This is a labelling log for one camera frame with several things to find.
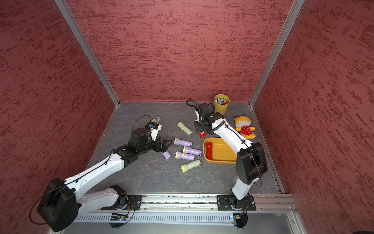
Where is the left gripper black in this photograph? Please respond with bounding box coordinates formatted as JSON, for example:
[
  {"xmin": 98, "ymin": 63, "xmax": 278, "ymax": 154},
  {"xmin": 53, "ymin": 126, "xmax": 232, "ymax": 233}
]
[{"xmin": 137, "ymin": 135, "xmax": 173, "ymax": 154}]

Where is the purple flashlight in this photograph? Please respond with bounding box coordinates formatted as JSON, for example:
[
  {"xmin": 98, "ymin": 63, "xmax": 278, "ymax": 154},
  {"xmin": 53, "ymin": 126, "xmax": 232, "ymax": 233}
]
[
  {"xmin": 174, "ymin": 138, "xmax": 192, "ymax": 148},
  {"xmin": 161, "ymin": 151, "xmax": 171, "ymax": 160},
  {"xmin": 183, "ymin": 146, "xmax": 202, "ymax": 157},
  {"xmin": 175, "ymin": 151, "xmax": 195, "ymax": 161}
]

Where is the purple flashlight top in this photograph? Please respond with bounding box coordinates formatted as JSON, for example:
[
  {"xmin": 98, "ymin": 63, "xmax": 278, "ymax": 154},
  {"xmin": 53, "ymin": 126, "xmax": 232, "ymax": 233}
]
[{"xmin": 174, "ymin": 138, "xmax": 192, "ymax": 148}]

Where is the green flashlight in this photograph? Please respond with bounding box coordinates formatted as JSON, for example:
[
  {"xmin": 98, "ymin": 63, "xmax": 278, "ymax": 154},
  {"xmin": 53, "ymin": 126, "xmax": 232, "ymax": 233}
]
[
  {"xmin": 177, "ymin": 122, "xmax": 193, "ymax": 136},
  {"xmin": 181, "ymin": 160, "xmax": 201, "ymax": 173}
]

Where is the yellow plastic storage tray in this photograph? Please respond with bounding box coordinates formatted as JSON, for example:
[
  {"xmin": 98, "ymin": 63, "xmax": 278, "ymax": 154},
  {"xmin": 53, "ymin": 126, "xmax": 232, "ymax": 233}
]
[{"xmin": 203, "ymin": 137, "xmax": 237, "ymax": 165}]

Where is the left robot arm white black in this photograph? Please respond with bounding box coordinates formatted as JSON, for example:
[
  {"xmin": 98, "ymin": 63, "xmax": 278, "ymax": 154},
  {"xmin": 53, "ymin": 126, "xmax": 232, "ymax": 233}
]
[{"xmin": 37, "ymin": 128, "xmax": 173, "ymax": 232}]

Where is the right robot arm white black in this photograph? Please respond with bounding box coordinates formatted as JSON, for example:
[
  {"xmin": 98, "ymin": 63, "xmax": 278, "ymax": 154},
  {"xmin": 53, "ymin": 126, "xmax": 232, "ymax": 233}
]
[{"xmin": 195, "ymin": 110, "xmax": 268, "ymax": 210}]

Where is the grey white stapler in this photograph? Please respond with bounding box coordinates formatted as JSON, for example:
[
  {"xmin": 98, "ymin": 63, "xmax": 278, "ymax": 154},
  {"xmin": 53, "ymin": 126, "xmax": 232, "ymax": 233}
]
[{"xmin": 152, "ymin": 116, "xmax": 161, "ymax": 123}]

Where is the yellow-green pen cup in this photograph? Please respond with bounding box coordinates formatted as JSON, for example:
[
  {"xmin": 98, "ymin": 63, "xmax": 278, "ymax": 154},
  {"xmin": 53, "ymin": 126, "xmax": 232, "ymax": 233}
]
[{"xmin": 213, "ymin": 94, "xmax": 230, "ymax": 116}]

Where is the orange plush toy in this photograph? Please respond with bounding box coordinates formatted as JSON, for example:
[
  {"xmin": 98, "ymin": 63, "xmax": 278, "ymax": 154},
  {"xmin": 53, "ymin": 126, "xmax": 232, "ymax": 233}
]
[{"xmin": 234, "ymin": 115, "xmax": 256, "ymax": 140}]

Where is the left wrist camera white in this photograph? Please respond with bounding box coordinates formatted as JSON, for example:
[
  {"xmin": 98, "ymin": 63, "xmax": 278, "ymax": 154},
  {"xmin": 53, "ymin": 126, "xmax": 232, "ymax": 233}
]
[{"xmin": 146, "ymin": 122, "xmax": 162, "ymax": 141}]

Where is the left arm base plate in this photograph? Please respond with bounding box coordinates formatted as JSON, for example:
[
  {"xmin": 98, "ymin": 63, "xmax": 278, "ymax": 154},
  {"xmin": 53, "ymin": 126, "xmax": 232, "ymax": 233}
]
[{"xmin": 101, "ymin": 195, "xmax": 143, "ymax": 212}]

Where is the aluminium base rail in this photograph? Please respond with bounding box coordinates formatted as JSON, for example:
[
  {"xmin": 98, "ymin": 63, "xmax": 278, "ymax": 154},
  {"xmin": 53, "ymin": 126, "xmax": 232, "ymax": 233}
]
[{"xmin": 73, "ymin": 193, "xmax": 306, "ymax": 234}]

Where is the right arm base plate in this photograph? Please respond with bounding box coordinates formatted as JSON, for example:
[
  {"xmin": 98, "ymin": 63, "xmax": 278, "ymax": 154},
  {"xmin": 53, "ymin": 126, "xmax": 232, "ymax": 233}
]
[{"xmin": 216, "ymin": 195, "xmax": 256, "ymax": 211}]

